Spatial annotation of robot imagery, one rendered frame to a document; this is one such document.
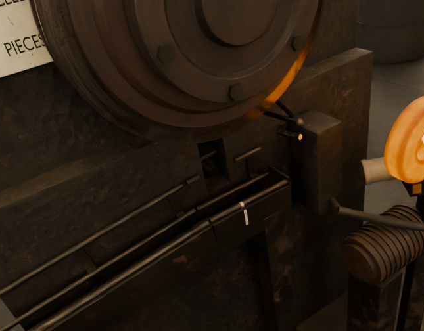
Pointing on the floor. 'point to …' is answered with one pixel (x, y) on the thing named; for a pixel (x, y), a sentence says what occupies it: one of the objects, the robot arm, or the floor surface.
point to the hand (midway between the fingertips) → (423, 131)
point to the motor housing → (380, 268)
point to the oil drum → (394, 29)
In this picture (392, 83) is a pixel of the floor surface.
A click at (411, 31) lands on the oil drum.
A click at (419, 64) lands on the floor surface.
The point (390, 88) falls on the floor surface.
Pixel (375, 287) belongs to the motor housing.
